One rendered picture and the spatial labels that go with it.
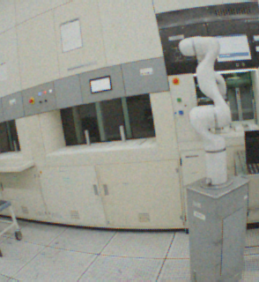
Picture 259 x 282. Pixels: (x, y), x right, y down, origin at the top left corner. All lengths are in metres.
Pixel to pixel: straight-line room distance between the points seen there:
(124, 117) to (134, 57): 0.76
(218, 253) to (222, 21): 1.66
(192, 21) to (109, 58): 0.77
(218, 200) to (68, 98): 1.64
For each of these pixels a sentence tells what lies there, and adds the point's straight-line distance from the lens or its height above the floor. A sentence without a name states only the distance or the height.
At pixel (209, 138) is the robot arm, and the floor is 1.02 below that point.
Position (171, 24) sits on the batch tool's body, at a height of 1.83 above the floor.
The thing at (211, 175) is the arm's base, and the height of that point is 0.82.
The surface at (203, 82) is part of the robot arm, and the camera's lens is 1.35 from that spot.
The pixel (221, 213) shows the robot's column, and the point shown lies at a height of 0.65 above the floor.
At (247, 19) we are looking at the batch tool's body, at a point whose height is 1.80.
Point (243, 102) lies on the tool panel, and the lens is 2.98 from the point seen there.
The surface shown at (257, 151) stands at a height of 0.85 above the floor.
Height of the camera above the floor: 1.28
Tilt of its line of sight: 9 degrees down
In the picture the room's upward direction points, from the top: 9 degrees counter-clockwise
